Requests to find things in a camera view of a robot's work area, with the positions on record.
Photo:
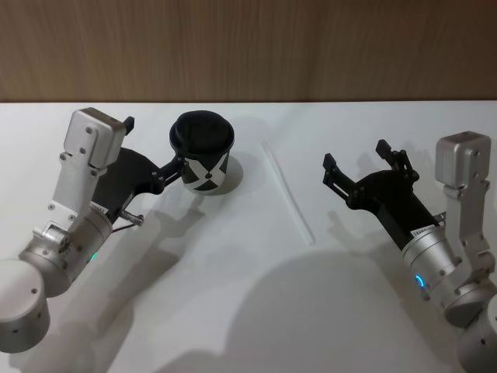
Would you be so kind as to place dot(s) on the black cup with white pattern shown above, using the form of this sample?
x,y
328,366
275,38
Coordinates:
x,y
206,155

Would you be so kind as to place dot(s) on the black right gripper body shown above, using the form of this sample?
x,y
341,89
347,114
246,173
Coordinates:
x,y
392,198

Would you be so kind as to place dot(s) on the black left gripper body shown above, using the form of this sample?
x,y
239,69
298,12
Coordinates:
x,y
124,175

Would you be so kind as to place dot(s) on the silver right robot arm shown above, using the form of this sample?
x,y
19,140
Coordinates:
x,y
431,252

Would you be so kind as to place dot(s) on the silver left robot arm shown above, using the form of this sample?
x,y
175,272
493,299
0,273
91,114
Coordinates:
x,y
77,237

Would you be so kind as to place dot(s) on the clear plastic straw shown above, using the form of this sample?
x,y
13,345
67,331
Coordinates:
x,y
289,192

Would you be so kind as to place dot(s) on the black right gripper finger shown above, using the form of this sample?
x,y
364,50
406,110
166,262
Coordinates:
x,y
400,161
341,182

